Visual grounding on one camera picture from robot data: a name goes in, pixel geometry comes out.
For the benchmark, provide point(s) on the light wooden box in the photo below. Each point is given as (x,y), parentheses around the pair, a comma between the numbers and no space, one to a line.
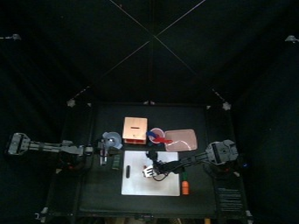
(135,130)

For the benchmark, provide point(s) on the white cutting board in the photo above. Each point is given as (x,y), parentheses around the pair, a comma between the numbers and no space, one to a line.
(151,180)

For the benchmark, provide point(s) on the orange toy carrot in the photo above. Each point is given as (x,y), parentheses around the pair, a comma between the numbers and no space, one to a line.
(185,185)

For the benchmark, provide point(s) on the silver frame clamp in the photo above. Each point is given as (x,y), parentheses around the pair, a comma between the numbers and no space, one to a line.
(149,102)
(71,102)
(15,37)
(226,106)
(292,38)

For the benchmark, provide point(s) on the small pink bowl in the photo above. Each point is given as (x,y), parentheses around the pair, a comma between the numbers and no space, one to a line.
(157,133)

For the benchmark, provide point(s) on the red toy piece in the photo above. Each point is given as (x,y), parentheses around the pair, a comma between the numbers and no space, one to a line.
(163,141)

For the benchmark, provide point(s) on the dark green toy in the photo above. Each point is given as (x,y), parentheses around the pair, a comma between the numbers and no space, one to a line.
(117,162)

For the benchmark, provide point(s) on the pink plastic tray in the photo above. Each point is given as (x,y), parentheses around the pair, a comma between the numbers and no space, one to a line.
(181,140)

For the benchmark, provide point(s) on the blue-grey bowl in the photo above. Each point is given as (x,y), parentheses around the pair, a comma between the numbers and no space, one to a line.
(113,139)

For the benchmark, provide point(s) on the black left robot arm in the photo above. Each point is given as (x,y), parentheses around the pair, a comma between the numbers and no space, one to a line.
(43,146)

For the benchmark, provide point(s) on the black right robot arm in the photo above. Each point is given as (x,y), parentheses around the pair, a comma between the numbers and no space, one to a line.
(218,151)

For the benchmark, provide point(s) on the blue toy piece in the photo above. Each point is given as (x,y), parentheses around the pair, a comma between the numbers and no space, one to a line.
(151,134)

